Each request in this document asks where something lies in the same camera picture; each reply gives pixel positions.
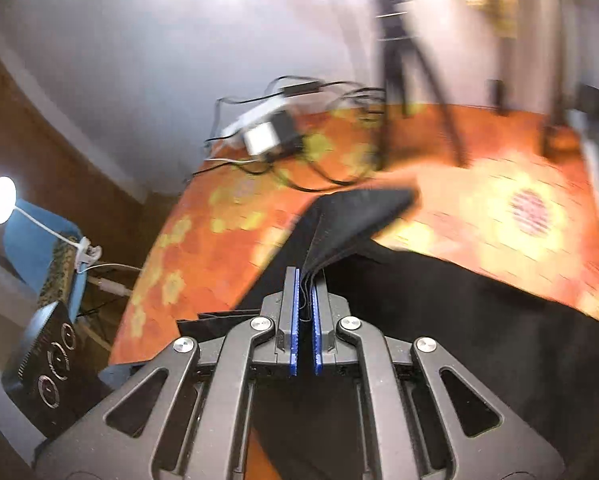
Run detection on patterned chair cushion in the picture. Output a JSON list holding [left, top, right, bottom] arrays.
[[36, 231, 81, 312]]

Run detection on black power adapter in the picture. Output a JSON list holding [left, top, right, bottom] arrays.
[[272, 109, 304, 152]]

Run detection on white power strip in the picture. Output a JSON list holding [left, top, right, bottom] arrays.
[[222, 102, 285, 143]]

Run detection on black power cable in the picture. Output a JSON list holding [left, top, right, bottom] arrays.
[[229, 95, 391, 195]]

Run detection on blue chair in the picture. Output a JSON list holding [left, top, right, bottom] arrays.
[[3, 198, 126, 353]]

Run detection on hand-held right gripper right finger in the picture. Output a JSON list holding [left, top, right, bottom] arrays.
[[312, 275, 566, 480]]

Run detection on black pants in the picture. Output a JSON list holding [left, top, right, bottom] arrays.
[[176, 186, 599, 480]]

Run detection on white lamp cable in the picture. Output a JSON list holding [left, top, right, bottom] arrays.
[[85, 259, 146, 293]]

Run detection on folded blue white cloth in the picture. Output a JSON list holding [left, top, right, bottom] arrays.
[[579, 110, 599, 198]]

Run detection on black tripod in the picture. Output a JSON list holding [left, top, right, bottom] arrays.
[[363, 0, 471, 170]]

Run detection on orange floral bedsheet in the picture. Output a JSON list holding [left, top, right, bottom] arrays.
[[108, 101, 599, 480]]

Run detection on white clip lamp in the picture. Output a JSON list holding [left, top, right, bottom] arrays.
[[0, 175, 103, 275]]

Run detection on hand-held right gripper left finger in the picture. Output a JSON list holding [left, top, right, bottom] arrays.
[[34, 266, 300, 480]]

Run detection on black cable with inline switch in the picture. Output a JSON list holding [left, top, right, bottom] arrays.
[[203, 75, 386, 151]]

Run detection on white charger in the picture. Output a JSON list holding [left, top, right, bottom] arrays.
[[243, 124, 276, 157]]

